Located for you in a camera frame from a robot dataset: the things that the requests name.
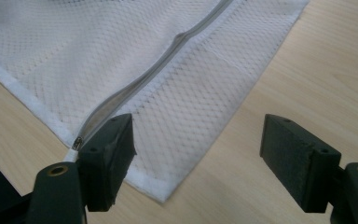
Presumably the white mesh laundry bag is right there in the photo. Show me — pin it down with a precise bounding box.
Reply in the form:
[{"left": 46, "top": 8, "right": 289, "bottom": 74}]
[{"left": 0, "top": 0, "right": 310, "bottom": 204}]

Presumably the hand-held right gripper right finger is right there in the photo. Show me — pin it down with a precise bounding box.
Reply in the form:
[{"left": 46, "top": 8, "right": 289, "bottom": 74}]
[{"left": 259, "top": 113, "right": 343, "bottom": 214}]

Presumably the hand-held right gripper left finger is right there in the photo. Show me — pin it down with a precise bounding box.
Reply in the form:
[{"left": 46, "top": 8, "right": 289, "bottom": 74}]
[{"left": 76, "top": 113, "right": 138, "bottom": 213}]

